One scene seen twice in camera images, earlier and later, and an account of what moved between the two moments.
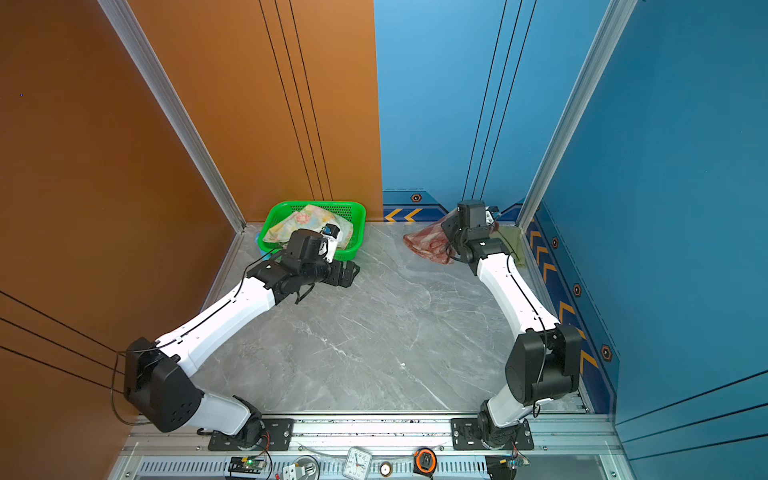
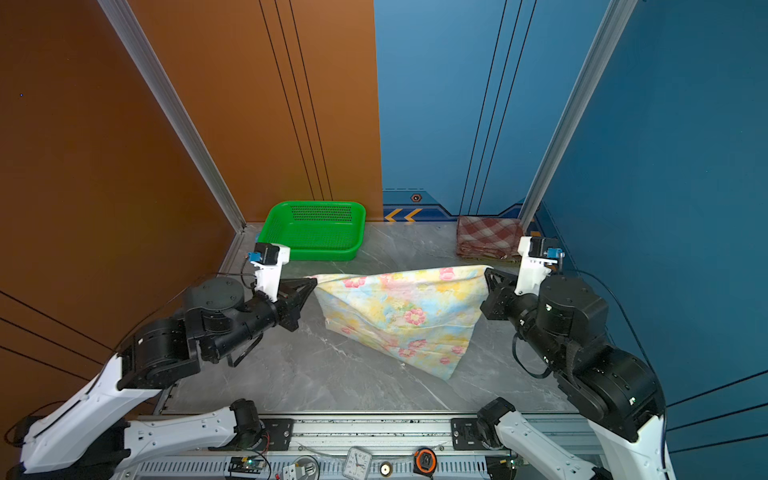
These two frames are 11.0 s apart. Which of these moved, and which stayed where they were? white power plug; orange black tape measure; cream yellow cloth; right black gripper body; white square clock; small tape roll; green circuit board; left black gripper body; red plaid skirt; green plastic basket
Moved: left black gripper body; red plaid skirt; right black gripper body; cream yellow cloth
Stayed: green plastic basket; small tape roll; white power plug; green circuit board; orange black tape measure; white square clock
